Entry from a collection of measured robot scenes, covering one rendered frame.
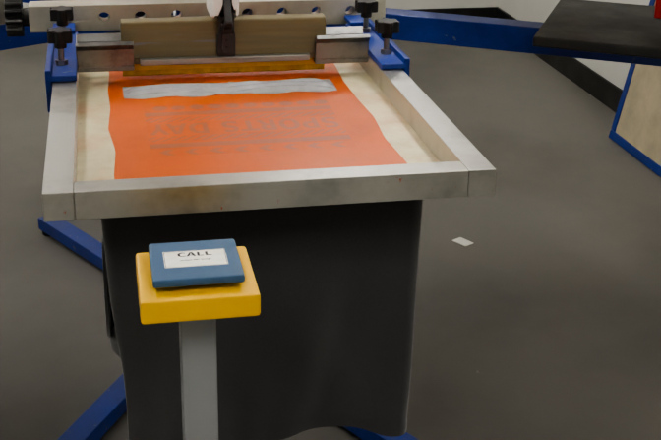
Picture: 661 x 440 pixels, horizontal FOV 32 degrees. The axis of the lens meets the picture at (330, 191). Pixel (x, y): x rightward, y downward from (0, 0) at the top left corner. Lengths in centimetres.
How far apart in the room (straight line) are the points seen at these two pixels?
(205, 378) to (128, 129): 55
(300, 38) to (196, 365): 85
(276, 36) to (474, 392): 124
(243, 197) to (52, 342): 176
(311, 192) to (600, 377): 169
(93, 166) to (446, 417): 143
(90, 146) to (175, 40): 37
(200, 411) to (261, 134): 53
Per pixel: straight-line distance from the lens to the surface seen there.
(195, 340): 131
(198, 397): 134
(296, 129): 174
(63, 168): 151
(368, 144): 169
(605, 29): 250
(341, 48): 202
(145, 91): 192
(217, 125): 176
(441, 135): 163
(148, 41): 199
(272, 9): 223
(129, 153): 166
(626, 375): 306
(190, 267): 126
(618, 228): 393
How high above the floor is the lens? 151
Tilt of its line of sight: 22 degrees down
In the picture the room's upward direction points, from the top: 1 degrees clockwise
